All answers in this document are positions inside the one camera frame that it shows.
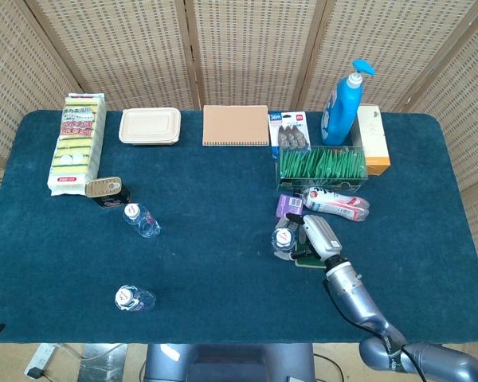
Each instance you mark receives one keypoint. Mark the dark robot base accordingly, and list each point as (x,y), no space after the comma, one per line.
(231,364)

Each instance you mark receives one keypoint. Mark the beige lidded food container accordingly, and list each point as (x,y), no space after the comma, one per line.
(149,125)

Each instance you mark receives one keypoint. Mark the black luncheon meat can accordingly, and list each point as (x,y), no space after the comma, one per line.
(107,191)

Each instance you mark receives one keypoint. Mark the blue pump detergent bottle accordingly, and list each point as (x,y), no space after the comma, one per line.
(340,111)

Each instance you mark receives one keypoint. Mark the white and orange carton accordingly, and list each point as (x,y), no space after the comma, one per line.
(374,135)

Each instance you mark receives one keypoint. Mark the white power strip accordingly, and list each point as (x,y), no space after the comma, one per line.
(40,360)

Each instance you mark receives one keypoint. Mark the green yellow scouring sponge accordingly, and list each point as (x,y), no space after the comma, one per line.
(312,262)

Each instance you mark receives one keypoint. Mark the small purple box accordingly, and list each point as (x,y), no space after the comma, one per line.
(288,205)

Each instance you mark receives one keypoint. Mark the red white labelled plastic bottle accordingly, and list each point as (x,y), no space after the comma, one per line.
(334,203)

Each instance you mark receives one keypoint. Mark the brown spiral notebook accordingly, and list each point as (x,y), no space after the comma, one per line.
(235,125)

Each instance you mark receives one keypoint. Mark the binder clips pack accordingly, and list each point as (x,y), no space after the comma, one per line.
(288,133)

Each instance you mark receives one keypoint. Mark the clear water bottle white cap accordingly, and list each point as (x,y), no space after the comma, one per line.
(131,298)
(141,221)
(283,238)

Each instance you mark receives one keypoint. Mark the metal table leg plate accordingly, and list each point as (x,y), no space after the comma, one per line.
(103,364)

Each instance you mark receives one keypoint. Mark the woven wicker folding screen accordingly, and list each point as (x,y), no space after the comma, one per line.
(247,47)

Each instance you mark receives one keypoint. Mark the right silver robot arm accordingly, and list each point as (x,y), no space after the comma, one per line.
(354,294)

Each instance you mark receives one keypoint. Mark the clear box of green sachets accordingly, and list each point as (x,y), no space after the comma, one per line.
(322,167)

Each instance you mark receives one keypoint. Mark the yellow sponge multipack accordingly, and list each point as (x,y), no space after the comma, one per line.
(77,143)

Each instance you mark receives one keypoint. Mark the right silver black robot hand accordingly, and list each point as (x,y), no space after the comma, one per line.
(322,238)

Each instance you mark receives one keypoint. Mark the blue table carpet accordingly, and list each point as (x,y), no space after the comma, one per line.
(223,238)

